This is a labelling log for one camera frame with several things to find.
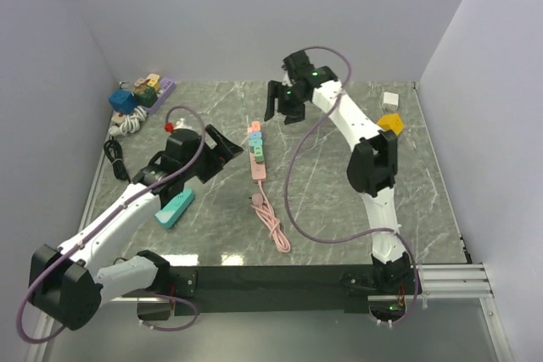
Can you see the yellow white plug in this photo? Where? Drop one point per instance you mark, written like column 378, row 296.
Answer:
column 153, row 80

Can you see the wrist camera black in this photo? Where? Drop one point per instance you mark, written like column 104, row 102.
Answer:
column 297, row 65
column 180, row 147

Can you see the black mounting base bar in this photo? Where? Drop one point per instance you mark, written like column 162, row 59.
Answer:
column 227, row 289

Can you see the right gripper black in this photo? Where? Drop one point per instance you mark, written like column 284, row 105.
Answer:
column 276, row 90

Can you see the yellow cube socket adapter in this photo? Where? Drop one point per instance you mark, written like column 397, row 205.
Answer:
column 391, row 122

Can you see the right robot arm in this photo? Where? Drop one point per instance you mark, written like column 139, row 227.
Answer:
column 373, row 163

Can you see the blue cube socket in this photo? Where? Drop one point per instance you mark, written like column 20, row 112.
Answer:
column 122, row 101

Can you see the aluminium rail frame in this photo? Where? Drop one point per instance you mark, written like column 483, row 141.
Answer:
column 445, row 281

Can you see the pink power strip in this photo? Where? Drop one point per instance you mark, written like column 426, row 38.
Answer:
column 260, row 202

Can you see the mint green plug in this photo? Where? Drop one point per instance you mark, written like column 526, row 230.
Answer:
column 259, row 159

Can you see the white plug adapter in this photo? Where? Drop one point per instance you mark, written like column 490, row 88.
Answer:
column 390, row 101

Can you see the teal power strip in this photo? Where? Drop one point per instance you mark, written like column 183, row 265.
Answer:
column 170, row 214

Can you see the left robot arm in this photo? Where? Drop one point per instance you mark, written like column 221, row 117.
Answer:
column 71, row 282

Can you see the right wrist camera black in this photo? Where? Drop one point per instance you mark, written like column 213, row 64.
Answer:
column 297, row 65

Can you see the purple power strip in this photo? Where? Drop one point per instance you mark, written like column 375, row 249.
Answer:
column 167, row 87

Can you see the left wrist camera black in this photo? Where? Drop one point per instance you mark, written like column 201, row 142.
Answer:
column 180, row 147

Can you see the light blue plug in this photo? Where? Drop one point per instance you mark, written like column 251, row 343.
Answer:
column 255, row 135

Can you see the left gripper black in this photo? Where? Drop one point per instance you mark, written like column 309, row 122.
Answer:
column 218, row 159

